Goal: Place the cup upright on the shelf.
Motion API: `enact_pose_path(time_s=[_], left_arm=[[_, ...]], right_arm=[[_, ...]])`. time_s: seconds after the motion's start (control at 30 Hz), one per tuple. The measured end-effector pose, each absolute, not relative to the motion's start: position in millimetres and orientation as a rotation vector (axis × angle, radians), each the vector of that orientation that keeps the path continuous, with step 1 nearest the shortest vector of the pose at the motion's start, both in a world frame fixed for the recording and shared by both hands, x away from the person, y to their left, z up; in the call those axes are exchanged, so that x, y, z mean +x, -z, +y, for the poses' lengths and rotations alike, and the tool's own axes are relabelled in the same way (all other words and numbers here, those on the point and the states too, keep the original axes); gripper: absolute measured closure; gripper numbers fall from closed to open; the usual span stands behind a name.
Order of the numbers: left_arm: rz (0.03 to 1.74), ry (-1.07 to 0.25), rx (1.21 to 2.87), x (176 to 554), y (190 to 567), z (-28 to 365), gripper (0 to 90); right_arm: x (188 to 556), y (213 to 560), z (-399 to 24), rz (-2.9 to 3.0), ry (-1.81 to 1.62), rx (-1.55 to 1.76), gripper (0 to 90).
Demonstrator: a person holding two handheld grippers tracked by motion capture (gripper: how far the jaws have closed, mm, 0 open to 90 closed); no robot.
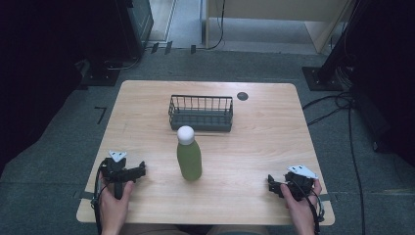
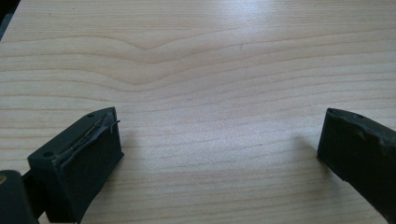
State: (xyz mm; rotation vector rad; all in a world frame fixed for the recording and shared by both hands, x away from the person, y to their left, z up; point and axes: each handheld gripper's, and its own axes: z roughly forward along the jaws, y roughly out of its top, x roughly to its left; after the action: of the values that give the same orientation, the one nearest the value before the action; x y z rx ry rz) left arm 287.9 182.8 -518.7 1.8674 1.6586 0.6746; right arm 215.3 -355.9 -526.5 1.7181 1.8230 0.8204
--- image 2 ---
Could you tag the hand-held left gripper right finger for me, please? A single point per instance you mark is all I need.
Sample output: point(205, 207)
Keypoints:
point(358, 152)

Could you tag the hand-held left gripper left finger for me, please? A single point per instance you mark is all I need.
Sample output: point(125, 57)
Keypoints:
point(77, 174)

